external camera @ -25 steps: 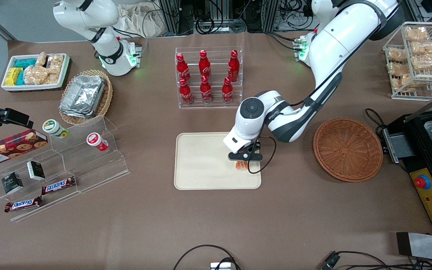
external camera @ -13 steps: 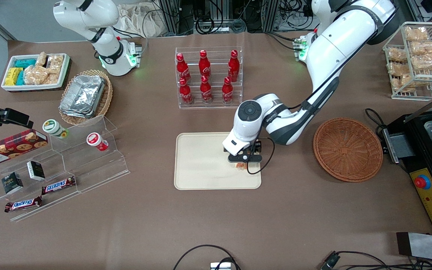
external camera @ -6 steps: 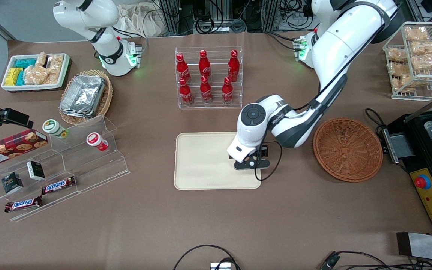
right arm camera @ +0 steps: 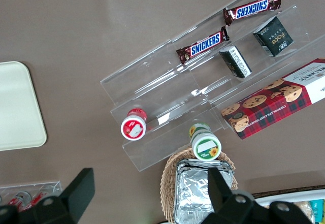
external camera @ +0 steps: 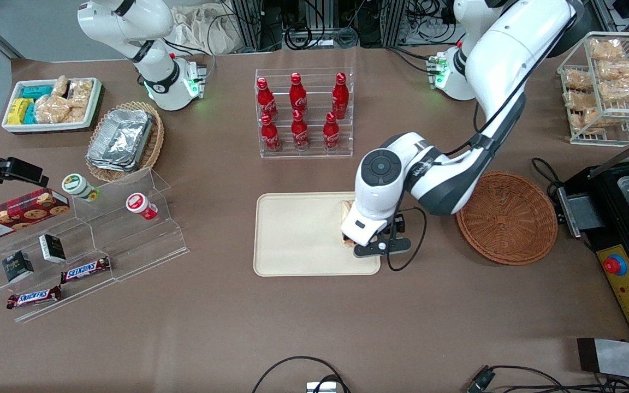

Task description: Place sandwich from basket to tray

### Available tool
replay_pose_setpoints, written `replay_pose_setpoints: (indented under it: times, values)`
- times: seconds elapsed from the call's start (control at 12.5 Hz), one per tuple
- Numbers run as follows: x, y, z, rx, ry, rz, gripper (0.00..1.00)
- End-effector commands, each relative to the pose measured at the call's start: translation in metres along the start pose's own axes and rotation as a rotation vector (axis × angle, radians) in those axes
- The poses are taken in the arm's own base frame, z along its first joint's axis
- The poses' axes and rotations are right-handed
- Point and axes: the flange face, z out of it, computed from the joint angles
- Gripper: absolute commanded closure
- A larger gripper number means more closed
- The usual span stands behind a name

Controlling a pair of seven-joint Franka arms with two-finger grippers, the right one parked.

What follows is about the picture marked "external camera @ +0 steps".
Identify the red cola bottle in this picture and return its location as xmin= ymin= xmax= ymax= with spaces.
xmin=291 ymin=110 xmax=310 ymax=151
xmin=257 ymin=77 xmax=278 ymax=122
xmin=260 ymin=114 xmax=281 ymax=152
xmin=289 ymin=73 xmax=308 ymax=115
xmin=323 ymin=112 xmax=341 ymax=151
xmin=331 ymin=73 xmax=349 ymax=120

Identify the black sealing machine yellow panel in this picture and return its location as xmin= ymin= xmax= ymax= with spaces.
xmin=554 ymin=128 xmax=629 ymax=343

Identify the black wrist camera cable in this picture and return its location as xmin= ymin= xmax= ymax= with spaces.
xmin=387 ymin=14 xmax=577 ymax=272

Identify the red tartan cookie box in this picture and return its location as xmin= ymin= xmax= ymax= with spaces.
xmin=0 ymin=187 xmax=70 ymax=244

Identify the beige cloth bag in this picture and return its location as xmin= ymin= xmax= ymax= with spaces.
xmin=170 ymin=4 xmax=239 ymax=55

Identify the black coiled cable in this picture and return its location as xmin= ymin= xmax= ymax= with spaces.
xmin=284 ymin=24 xmax=313 ymax=51

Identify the red lid yogurt cup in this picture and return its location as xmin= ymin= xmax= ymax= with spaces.
xmin=126 ymin=193 xmax=158 ymax=221

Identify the round brown wicker basket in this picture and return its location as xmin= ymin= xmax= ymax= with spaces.
xmin=455 ymin=171 xmax=559 ymax=266

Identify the white wire rack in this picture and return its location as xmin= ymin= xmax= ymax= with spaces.
xmin=557 ymin=32 xmax=629 ymax=147

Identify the oval tan wicker basket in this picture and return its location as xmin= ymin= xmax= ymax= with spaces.
xmin=85 ymin=101 xmax=165 ymax=183

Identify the cream plastic tray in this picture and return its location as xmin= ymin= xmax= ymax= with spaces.
xmin=253 ymin=191 xmax=381 ymax=277

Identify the black looped cable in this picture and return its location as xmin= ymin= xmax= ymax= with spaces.
xmin=252 ymin=356 xmax=351 ymax=393

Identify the clear acrylic bottle rack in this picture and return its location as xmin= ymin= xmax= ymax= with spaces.
xmin=254 ymin=67 xmax=354 ymax=159

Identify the stack of foil trays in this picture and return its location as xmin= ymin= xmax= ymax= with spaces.
xmin=86 ymin=109 xmax=155 ymax=173

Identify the bagged fried snack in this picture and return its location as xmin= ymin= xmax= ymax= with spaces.
xmin=565 ymin=69 xmax=594 ymax=91
xmin=589 ymin=38 xmax=625 ymax=61
xmin=571 ymin=108 xmax=621 ymax=135
xmin=598 ymin=76 xmax=629 ymax=104
xmin=563 ymin=90 xmax=600 ymax=112
xmin=597 ymin=59 xmax=629 ymax=82

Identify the black machine power cable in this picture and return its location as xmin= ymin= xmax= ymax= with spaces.
xmin=530 ymin=157 xmax=566 ymax=193

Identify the clear acrylic stepped shelf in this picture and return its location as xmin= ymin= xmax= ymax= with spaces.
xmin=0 ymin=168 xmax=190 ymax=324

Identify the grey flat panel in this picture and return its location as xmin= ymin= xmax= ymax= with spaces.
xmin=577 ymin=337 xmax=629 ymax=383

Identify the white rectangular snack bin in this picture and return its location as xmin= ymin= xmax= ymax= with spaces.
xmin=2 ymin=78 xmax=104 ymax=134

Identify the red emergency stop button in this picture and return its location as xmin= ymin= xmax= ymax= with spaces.
xmin=603 ymin=253 xmax=628 ymax=277

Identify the brown Snickers bar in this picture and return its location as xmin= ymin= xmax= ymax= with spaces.
xmin=61 ymin=257 xmax=111 ymax=284
xmin=7 ymin=285 xmax=62 ymax=310

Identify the aluminium frame post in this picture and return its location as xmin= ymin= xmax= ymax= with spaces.
xmin=228 ymin=0 xmax=264 ymax=51
xmin=380 ymin=0 xmax=408 ymax=47

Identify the yellow snack packet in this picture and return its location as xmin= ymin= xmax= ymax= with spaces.
xmin=7 ymin=98 xmax=34 ymax=126

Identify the black connector with cable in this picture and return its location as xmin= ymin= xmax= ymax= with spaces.
xmin=466 ymin=365 xmax=629 ymax=393

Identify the small black carton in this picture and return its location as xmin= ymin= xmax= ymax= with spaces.
xmin=2 ymin=250 xmax=35 ymax=283
xmin=39 ymin=234 xmax=67 ymax=264

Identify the green lid yogurt cup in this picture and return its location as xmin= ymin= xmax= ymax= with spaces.
xmin=62 ymin=173 xmax=100 ymax=203

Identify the triangular sandwich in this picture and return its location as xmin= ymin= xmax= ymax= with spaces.
xmin=339 ymin=200 xmax=357 ymax=245

